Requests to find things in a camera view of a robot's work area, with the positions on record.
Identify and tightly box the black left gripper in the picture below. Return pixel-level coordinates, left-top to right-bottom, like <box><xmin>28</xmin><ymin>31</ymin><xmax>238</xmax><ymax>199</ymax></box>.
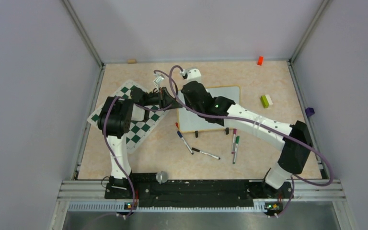
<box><xmin>142</xmin><ymin>86</ymin><xmax>182</xmax><ymax>110</ymax></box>

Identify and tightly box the yellow framed whiteboard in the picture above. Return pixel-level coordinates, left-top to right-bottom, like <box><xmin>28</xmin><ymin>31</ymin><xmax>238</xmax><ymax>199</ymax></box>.
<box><xmin>177</xmin><ymin>85</ymin><xmax>241</xmax><ymax>133</ymax></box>

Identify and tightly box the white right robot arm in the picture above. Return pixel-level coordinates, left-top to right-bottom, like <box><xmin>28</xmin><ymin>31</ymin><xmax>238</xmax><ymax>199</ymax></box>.
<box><xmin>178</xmin><ymin>81</ymin><xmax>313</xmax><ymax>197</ymax></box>

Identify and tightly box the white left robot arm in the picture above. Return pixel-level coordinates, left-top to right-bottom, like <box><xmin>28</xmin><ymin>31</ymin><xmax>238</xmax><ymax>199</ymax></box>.
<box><xmin>97</xmin><ymin>87</ymin><xmax>182</xmax><ymax>198</ymax></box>

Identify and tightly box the blue whiteboard marker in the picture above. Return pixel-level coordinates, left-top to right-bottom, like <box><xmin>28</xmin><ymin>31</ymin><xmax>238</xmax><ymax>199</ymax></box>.
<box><xmin>177</xmin><ymin>130</ymin><xmax>194</xmax><ymax>155</ymax></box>

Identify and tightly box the purple whiteboard marker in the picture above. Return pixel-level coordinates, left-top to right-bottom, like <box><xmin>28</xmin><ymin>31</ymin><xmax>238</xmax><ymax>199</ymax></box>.
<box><xmin>231</xmin><ymin>128</ymin><xmax>237</xmax><ymax>154</ymax></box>

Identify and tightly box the black whiteboard marker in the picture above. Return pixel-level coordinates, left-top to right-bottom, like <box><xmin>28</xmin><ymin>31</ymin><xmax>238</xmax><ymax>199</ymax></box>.
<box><xmin>191</xmin><ymin>148</ymin><xmax>221</xmax><ymax>160</ymax></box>

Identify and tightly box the green whiteboard marker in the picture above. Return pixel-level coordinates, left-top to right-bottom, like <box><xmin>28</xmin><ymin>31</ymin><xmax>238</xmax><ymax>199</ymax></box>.
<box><xmin>232</xmin><ymin>136</ymin><xmax>240</xmax><ymax>164</ymax></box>

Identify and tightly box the green white chessboard mat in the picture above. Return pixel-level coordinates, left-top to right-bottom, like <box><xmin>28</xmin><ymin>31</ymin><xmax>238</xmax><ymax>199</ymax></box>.
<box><xmin>87</xmin><ymin>80</ymin><xmax>168</xmax><ymax>154</ymax></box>

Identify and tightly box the small wooden cork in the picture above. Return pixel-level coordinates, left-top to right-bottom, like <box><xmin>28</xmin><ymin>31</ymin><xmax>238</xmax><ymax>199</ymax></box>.
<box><xmin>127</xmin><ymin>59</ymin><xmax>137</xmax><ymax>64</ymax></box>

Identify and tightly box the green white toy brick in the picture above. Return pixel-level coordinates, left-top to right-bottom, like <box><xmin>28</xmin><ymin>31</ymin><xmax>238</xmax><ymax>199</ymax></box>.
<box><xmin>260</xmin><ymin>94</ymin><xmax>273</xmax><ymax>108</ymax></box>

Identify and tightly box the orange toy block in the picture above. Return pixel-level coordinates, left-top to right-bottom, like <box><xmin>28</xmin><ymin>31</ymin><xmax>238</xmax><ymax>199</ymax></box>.
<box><xmin>257</xmin><ymin>56</ymin><xmax>264</xmax><ymax>66</ymax></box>

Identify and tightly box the silver round knob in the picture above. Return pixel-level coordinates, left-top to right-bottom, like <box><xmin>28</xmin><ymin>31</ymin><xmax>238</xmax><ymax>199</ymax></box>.
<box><xmin>156</xmin><ymin>171</ymin><xmax>168</xmax><ymax>184</ymax></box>

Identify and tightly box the purple toy block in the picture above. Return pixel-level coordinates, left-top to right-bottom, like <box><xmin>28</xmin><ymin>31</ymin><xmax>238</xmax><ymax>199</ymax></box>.
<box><xmin>305</xmin><ymin>107</ymin><xmax>315</xmax><ymax>117</ymax></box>

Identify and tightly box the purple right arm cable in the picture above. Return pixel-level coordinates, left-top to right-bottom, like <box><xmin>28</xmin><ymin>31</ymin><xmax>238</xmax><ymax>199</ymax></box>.
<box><xmin>169</xmin><ymin>65</ymin><xmax>334</xmax><ymax>218</ymax></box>

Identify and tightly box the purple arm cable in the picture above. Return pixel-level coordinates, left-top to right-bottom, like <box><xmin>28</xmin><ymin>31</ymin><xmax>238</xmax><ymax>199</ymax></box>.
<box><xmin>103</xmin><ymin>69</ymin><xmax>179</xmax><ymax>210</ymax></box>
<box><xmin>169</xmin><ymin>65</ymin><xmax>334</xmax><ymax>218</ymax></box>

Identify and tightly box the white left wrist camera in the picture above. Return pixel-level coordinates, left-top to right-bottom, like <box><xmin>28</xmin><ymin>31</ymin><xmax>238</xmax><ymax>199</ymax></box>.
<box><xmin>153</xmin><ymin>74</ymin><xmax>164</xmax><ymax>89</ymax></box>

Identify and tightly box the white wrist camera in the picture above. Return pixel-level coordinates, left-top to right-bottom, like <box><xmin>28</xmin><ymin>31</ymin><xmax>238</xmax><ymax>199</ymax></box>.
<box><xmin>180</xmin><ymin>67</ymin><xmax>202</xmax><ymax>83</ymax></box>
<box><xmin>153</xmin><ymin>74</ymin><xmax>164</xmax><ymax>89</ymax></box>

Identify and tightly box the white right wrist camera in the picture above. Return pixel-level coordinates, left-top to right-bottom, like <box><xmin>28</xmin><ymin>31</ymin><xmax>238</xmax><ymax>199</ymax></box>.
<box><xmin>180</xmin><ymin>67</ymin><xmax>202</xmax><ymax>83</ymax></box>

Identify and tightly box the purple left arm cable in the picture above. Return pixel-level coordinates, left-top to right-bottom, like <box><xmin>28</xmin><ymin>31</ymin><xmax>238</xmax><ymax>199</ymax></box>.
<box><xmin>103</xmin><ymin>69</ymin><xmax>179</xmax><ymax>210</ymax></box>

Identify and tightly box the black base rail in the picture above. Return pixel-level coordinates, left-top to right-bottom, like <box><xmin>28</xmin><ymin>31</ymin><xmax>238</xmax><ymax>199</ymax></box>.
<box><xmin>104</xmin><ymin>173</ymin><xmax>292</xmax><ymax>208</ymax></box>

